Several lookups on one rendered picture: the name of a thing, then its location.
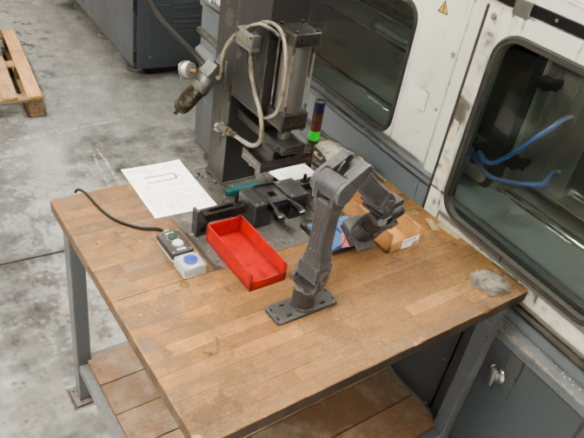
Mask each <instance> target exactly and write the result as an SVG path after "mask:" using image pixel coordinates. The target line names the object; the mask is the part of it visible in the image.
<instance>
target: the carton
mask: <svg viewBox="0 0 584 438"><path fill-rule="evenodd" d="M342 211H343V212H344V213H345V214H346V215H347V216H349V217H353V216H363V215H366V214H367V213H368V212H369V210H368V209H366V208H364V207H363V206H362V199H361V195H360V194H359V193H358V191H357V192H356V193H355V195H354V197H353V198H352V199H351V201H350V202H349V203H348V204H346V205H345V207H344V208H343V210H342ZM396 220H397V222H398V224H397V225H396V226H394V227H393V228H392V229H387V230H385V231H383V232H382V233H381V234H380V235H379V236H377V237H376V238H375V239H374V241H375V242H376V243H377V244H378V245H379V246H381V247H382V248H383V249H384V250H385V251H386V252H387V253H391V252H394V251H396V250H398V249H404V248H406V247H408V246H411V245H414V244H417V243H418V240H419V237H420V235H419V232H420V229H421V225H419V224H418V223H417V222H415V221H414V220H413V219H412V218H410V217H409V216H408V215H406V214H405V213H404V215H403V216H401V217H399V218H398V219H396Z"/></svg>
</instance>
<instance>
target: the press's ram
mask: <svg viewBox="0 0 584 438"><path fill-rule="evenodd" d="M237 117H238V118H239V119H240V120H242V121H243V122H244V123H245V124H246V125H247V126H249V127H250V128H251V129H252V130H253V131H254V132H255V133H256V134H257V135H259V134H260V124H259V117H257V116H256V115H255V114H254V113H253V112H251V111H250V110H249V109H248V108H246V109H239V110H238V111H237ZM263 121H264V136H263V140H264V141H265V143H261V144H260V145H259V146H258V147H256V148H250V147H248V146H245V147H243V149H242V158H243V159H244V160H245V161H246V162H247V163H249V166H251V167H253V168H254V169H255V170H256V171H257V172H258V173H259V174H260V173H264V172H268V171H272V170H276V169H283V168H287V167H291V166H295V165H298V164H303V163H308V162H309V157H310V152H309V151H308V150H307V149H306V148H305V143H304V142H303V141H302V140H300V139H299V138H298V137H297V136H295V135H294V134H293V133H292V132H291V131H286V132H285V133H283V135H281V134H280V132H278V129H276V128H275V127H274V126H273V125H272V124H270V123H267V122H266V121H265V119H263Z"/></svg>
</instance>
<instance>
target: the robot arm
mask: <svg viewBox="0 0 584 438"><path fill-rule="evenodd" d="M343 161H345V163H344V164H343V165H342V166H341V164H342V163H343ZM340 166H341V168H340V170H339V172H338V173H339V174H338V173H336V171H337V170H338V168H339V167H340ZM373 169H374V167H373V166H372V165H370V164H368V163H366V162H364V161H359V160H357V159H355V156H354V155H353V154H351V153H350V152H348V151H346V150H345V149H341V150H339V151H338V152H337V153H336V154H334V155H333V156H332V157H330V158H329V159H328V160H327V161H326V162H325V163H324V164H323V165H321V166H320V167H319V168H318V169H317V170H316V171H315V172H314V174H313V175H312V176H311V179H310V186H311V188H313V191H312V196H314V197H315V200H314V204H315V213H314V219H313V223H312V228H311V232H310V236H309V243H308V246H307V248H306V249H305V251H304V252H303V256H301V257H299V261H298V262H297V264H296V265H295V271H294V273H293V274H292V276H291V278H290V279H291V280H292V281H293V282H295V285H294V289H293V295H292V296H291V297H290V298H288V299H286V300H283V301H280V302H277V303H274V304H271V305H269V306H267V307H266V309H265V312H266V313H267V314H268V316H269V317H270V318H271V319H272V321H273V322H274V323H275V324H276V325H277V326H282V325H285V324H287V323H290V322H293V321H296V320H298V319H301V318H303V317H305V316H307V315H311V314H314V313H316V312H318V311H321V310H323V309H326V308H329V307H332V306H334V305H336V304H337V299H336V298H335V297H334V296H333V294H332V293H331V292H330V291H329V290H328V289H327V288H326V287H325V285H326V283H327V282H328V280H329V278H330V275H331V271H332V268H333V264H334V263H333V262H332V247H333V241H334V238H335V232H336V227H337V223H338V220H339V217H340V214H341V212H342V210H343V208H344V207H345V205H346V204H348V203H349V202H350V201H351V199H352V198H353V197H354V195H355V193H356V192H357V191H358V193H359V194H360V195H361V199H362V206H363V207H364V208H366V209H368V210H369V212H368V213H367V214H366V215H363V216H353V217H350V218H347V219H344V220H343V221H342V224H341V225H340V227H341V229H342V243H341V244H343V245H342V248H345V247H352V246H355V248H356V252H360V251H362V250H364V249H371V248H373V247H374V246H375V243H374V241H373V240H374V239H375V238H376V237H377V236H379V235H380V234H381V233H382V232H383V231H385V230H387V229H392V228H393V227H394V226H396V225H397V224H398V222H397V220H396V219H398V218H399V217H401V216H403V215H404V213H405V208H404V205H403V203H404V199H402V198H401V197H399V196H398V195H396V194H395V193H394V194H393V193H392V192H390V191H388V189H386V188H385V187H384V186H383V185H382V184H380V183H379V181H378V180H377V179H376V178H375V177H374V176H373V174H372V173H371V171H372V170H373ZM346 240H347V241H346Z"/></svg>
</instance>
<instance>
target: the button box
mask: <svg viewBox="0 0 584 438"><path fill-rule="evenodd" d="M77 191H81V192H83V193H84V194H85V195H86V196H87V197H88V198H89V199H90V200H91V201H92V202H93V203H94V205H95V206H96V207H97V208H98V209H99V210H101V211H102V212H103V213H104V214H105V215H106V216H107V217H109V218H110V219H112V220H113V221H115V222H119V223H121V224H123V225H126V226H129V227H131V228H135V229H150V230H160V231H162V233H159V234H157V235H156V239H157V243H158V245H159V246H160V247H161V249H162V250H163V252H164V253H165V254H166V256H167V257H168V258H169V259H170V260H171V262H174V258H175V256H180V255H184V254H187V253H190V252H193V251H194V248H193V247H192V246H191V245H190V243H189V242H188V241H187V239H186V238H185V237H184V236H183V234H182V233H181V232H180V230H179V229H172V230H168V229H165V230H164V229H162V228H158V227H141V226H136V225H133V224H129V223H126V222H123V221H120V220H118V219H116V218H115V217H113V216H111V215H110V214H108V213H107V212H106V211H105V210H104V209H102V208H101V207H100V206H99V205H98V204H97V203H96V201H95V200H94V199H93V198H92V197H91V196H90V195H89V194H88V193H87V192H86V191H85V190H83V189H75V191H74V193H76V192H77ZM169 233H176V234H178V238H177V239H180V240H182V241H183V245H182V246H179V247H177V246H174V245H173V241H174V240H170V239H169V238H168V234H169Z"/></svg>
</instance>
